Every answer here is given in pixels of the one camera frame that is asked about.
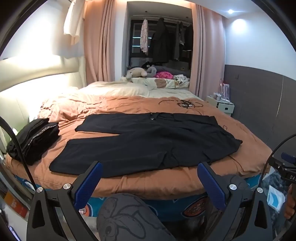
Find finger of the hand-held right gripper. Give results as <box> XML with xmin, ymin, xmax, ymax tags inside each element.
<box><xmin>269</xmin><ymin>152</ymin><xmax>296</xmax><ymax>173</ymax></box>

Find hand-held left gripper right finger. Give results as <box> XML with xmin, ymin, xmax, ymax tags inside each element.
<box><xmin>197</xmin><ymin>161</ymin><xmax>273</xmax><ymax>241</ymax></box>

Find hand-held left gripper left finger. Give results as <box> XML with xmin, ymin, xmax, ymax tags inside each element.
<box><xmin>26</xmin><ymin>161</ymin><xmax>103</xmax><ymax>241</ymax></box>

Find black pants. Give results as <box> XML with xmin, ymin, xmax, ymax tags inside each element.
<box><xmin>49</xmin><ymin>112</ymin><xmax>243</xmax><ymax>179</ymax></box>

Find person's right hand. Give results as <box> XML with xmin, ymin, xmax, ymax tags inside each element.
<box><xmin>284</xmin><ymin>185</ymin><xmax>296</xmax><ymax>219</ymax></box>

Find white and blue bag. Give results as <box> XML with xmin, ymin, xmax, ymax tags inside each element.
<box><xmin>268</xmin><ymin>185</ymin><xmax>285</xmax><ymax>209</ymax></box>

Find orange-brown blanket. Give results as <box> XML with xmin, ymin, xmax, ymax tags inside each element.
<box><xmin>5</xmin><ymin>95</ymin><xmax>273</xmax><ymax>200</ymax></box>

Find person's left leg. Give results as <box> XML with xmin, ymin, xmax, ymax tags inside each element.
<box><xmin>96</xmin><ymin>193</ymin><xmax>176</xmax><ymax>241</ymax></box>

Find folded black clothes pile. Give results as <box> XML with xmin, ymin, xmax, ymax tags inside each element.
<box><xmin>6</xmin><ymin>118</ymin><xmax>60</xmax><ymax>166</ymax></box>

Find orange box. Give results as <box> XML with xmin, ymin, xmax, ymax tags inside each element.
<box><xmin>3</xmin><ymin>191</ymin><xmax>28</xmax><ymax>218</ymax></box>

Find white nightstand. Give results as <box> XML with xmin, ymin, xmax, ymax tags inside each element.
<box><xmin>206</xmin><ymin>95</ymin><xmax>234</xmax><ymax>116</ymax></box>

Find cream duvet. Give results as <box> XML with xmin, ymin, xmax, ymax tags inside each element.
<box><xmin>40</xmin><ymin>81</ymin><xmax>206</xmax><ymax>109</ymax></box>

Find beige padded headboard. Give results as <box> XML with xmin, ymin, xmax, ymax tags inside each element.
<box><xmin>0</xmin><ymin>56</ymin><xmax>87</xmax><ymax>130</ymax></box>

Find white patterned cushion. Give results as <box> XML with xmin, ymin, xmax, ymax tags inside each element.
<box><xmin>173</xmin><ymin>74</ymin><xmax>190</xmax><ymax>85</ymax></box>

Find bear print pillow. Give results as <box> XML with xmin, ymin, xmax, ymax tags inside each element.
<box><xmin>121</xmin><ymin>76</ymin><xmax>190</xmax><ymax>90</ymax></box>

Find pink plush toy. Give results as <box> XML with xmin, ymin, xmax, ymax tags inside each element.
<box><xmin>155</xmin><ymin>71</ymin><xmax>174</xmax><ymax>79</ymax></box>

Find beige plush toy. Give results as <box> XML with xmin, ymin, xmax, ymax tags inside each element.
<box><xmin>126</xmin><ymin>67</ymin><xmax>148</xmax><ymax>78</ymax></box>

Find grey plush elephant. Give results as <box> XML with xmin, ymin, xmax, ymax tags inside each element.
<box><xmin>146</xmin><ymin>65</ymin><xmax>167</xmax><ymax>78</ymax></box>

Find pink curtain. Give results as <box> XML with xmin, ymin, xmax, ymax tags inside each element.
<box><xmin>190</xmin><ymin>3</ymin><xmax>226</xmax><ymax>100</ymax></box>
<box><xmin>83</xmin><ymin>0</ymin><xmax>129</xmax><ymax>87</ymax></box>

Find hanging dark garments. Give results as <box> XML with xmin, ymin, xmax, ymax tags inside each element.
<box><xmin>173</xmin><ymin>21</ymin><xmax>193</xmax><ymax>61</ymax></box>

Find hanging black coat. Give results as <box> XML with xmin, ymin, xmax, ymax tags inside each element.
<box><xmin>150</xmin><ymin>18</ymin><xmax>171</xmax><ymax>64</ymax></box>

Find hanging floral garment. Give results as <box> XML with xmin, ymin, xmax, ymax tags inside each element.
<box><xmin>140</xmin><ymin>19</ymin><xmax>149</xmax><ymax>52</ymax></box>

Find hanging white garment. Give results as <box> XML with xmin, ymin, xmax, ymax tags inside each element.
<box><xmin>63</xmin><ymin>0</ymin><xmax>85</xmax><ymax>45</ymax></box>

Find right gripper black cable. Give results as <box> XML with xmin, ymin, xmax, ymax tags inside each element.
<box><xmin>262</xmin><ymin>133</ymin><xmax>296</xmax><ymax>176</ymax></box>

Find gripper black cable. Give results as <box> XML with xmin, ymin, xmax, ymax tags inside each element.
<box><xmin>0</xmin><ymin>116</ymin><xmax>30</xmax><ymax>181</ymax></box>
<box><xmin>262</xmin><ymin>133</ymin><xmax>296</xmax><ymax>176</ymax></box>

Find black cable tangle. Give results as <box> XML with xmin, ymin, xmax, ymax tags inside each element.
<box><xmin>177</xmin><ymin>99</ymin><xmax>204</xmax><ymax>109</ymax></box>

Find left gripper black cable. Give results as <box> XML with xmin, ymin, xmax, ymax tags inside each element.
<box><xmin>0</xmin><ymin>116</ymin><xmax>30</xmax><ymax>181</ymax></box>

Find white wire rack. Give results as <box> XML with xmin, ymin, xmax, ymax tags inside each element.
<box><xmin>218</xmin><ymin>79</ymin><xmax>230</xmax><ymax>102</ymax></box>

